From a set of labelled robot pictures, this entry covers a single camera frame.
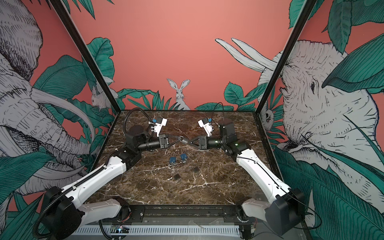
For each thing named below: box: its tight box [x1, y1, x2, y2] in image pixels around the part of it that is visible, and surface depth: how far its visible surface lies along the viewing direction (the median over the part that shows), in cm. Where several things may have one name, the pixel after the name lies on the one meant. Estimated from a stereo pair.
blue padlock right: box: [180, 153, 188, 163], surface depth 96 cm
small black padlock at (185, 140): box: [181, 137, 190, 145], surface depth 70 cm
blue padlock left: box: [169, 157, 177, 164], surface depth 95 cm
